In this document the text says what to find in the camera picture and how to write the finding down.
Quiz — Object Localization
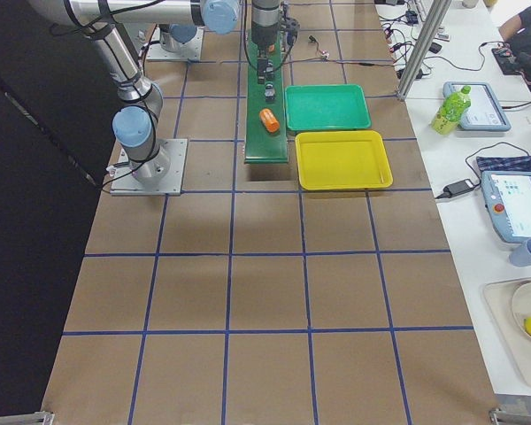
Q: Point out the green conveyor belt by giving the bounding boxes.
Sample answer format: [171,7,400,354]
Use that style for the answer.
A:
[244,32,289,165]

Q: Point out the red black power wire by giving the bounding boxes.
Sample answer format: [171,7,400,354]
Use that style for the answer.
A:
[308,35,402,69]

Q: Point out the person at desk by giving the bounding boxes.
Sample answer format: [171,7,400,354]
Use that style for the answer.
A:
[499,6,531,50]

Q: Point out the beige bowl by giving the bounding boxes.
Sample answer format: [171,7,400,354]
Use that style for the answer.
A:
[511,282,531,340]

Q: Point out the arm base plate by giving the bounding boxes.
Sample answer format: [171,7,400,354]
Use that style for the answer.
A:
[110,139,188,196]
[147,27,204,62]

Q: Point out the green plastic tray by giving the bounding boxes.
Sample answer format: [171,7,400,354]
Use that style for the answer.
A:
[285,84,372,132]

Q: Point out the far teach pendant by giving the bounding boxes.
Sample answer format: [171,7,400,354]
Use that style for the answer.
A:
[442,81,512,132]

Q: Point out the black power adapter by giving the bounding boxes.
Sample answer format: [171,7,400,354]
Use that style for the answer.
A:
[436,179,475,199]

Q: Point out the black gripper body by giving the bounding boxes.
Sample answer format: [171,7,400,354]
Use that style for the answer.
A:
[250,0,300,51]

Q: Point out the beige serving tray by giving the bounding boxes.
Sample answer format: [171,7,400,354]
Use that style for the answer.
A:
[483,278,531,386]

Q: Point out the near teach pendant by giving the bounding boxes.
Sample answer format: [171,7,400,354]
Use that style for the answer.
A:
[481,171,531,243]

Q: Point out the yellow plastic tray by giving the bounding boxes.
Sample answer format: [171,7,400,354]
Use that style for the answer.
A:
[295,130,393,190]

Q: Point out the blue grey cup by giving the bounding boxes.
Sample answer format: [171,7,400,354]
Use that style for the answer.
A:
[509,238,531,267]

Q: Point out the teach pendant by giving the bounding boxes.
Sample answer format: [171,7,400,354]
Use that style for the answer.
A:
[481,171,531,243]
[442,81,512,132]

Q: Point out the orange cylinder 4680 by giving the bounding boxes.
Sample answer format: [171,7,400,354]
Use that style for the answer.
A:
[258,108,281,134]

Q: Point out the green tea bottle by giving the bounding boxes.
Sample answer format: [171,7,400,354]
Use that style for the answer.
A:
[431,85,471,135]

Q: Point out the aluminium frame post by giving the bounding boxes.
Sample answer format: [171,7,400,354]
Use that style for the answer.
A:
[396,0,451,101]

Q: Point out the green push button switch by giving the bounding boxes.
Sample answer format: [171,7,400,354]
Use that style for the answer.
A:
[264,63,275,83]

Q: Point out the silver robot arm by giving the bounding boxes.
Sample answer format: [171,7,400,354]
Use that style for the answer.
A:
[31,1,239,195]
[159,1,300,85]

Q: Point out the blue plaid cloth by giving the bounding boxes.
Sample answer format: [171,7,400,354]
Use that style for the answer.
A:
[476,155,531,173]

